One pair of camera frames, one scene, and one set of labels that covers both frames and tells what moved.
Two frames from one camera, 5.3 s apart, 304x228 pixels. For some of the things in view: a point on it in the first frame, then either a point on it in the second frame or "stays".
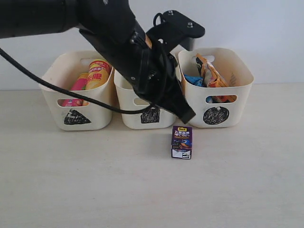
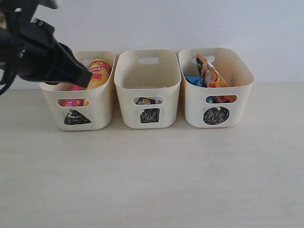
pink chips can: x=79 y=84 stays
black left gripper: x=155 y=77 → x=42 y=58
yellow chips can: x=99 y=71 stays
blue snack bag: x=198 y=81 stays
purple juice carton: x=182 y=140 → x=146 y=100
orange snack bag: x=213 y=79 stays
